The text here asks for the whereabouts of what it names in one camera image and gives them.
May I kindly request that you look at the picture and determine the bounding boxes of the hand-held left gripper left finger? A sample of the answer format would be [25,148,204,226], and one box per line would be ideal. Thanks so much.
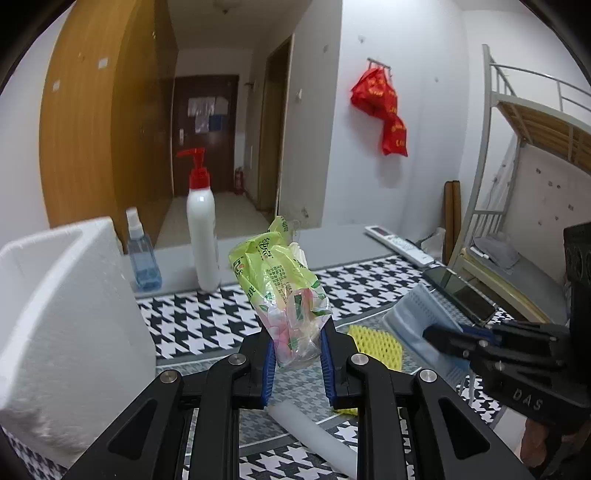
[60,318,278,480]

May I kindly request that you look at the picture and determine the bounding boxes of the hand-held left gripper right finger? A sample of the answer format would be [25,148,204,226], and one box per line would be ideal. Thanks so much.
[318,318,536,480]

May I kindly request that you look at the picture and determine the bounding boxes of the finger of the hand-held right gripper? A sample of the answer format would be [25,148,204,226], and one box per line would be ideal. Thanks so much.
[422,325,567,371]
[459,320,573,352]

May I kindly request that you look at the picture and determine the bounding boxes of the yellow foam net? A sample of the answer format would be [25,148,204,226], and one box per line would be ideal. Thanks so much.
[332,324,403,414]

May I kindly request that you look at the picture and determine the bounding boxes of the grey plastic pouch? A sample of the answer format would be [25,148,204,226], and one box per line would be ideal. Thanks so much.
[383,282,472,384]

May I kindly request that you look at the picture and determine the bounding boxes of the green snack bag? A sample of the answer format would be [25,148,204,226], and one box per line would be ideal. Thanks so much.
[229,215,334,370]

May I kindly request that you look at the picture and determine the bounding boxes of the white foam box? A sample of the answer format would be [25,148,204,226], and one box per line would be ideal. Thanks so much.
[0,217,158,469]

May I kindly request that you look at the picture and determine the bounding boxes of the person's right hand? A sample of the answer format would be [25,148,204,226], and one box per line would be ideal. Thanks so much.
[522,415,553,465]

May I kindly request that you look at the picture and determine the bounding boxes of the black smartphone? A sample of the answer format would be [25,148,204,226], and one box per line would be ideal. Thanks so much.
[422,266,497,324]

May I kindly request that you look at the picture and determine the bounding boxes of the grey pillow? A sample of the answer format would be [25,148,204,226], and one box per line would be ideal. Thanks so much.
[471,235,522,273]

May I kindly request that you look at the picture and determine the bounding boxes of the houndstooth table cloth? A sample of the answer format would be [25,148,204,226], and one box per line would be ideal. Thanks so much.
[0,256,532,480]

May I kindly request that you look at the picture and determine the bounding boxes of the white plastic bag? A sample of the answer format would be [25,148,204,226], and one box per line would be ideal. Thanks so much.
[418,227,446,257]

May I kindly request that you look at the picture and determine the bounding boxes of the white remote control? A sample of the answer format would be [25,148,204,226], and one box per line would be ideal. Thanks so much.
[365,224,435,268]

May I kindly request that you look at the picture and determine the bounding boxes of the brown wooden boards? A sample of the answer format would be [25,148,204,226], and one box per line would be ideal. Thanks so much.
[443,181,461,264]

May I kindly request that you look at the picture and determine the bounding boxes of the white pump bottle red cap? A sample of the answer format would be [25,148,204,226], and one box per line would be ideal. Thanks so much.
[177,148,222,292]

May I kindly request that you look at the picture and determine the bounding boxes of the blue spray bottle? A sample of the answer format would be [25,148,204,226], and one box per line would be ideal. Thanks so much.
[126,208,162,291]

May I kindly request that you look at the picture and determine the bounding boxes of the metal bunk bed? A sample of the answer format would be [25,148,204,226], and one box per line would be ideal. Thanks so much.
[443,44,591,324]

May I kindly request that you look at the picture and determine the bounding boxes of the dark brown door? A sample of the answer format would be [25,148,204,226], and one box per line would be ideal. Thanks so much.
[172,74,240,197]

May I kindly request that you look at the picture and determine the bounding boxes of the wooden side door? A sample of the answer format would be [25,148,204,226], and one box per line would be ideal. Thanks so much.
[256,34,295,215]

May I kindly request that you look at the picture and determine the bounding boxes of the red plastic bag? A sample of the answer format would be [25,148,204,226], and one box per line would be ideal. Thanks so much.
[350,65,409,158]

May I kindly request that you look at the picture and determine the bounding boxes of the papers on door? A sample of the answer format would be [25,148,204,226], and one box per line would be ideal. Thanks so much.
[187,96,228,134]

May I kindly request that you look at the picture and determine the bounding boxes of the wooden wardrobe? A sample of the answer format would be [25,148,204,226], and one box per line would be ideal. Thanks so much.
[39,0,178,247]

